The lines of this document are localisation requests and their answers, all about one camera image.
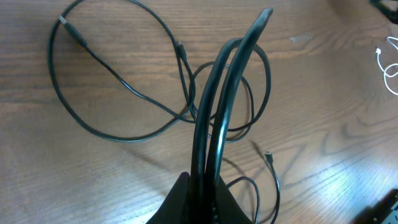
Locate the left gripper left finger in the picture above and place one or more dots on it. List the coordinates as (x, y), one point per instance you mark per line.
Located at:
(193, 199)

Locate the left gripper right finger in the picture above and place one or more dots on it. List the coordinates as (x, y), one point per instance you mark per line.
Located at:
(212, 158)

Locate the clear tape piece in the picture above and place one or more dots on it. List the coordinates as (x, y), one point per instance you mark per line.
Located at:
(301, 38)

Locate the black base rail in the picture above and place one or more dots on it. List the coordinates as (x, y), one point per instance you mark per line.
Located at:
(384, 212)

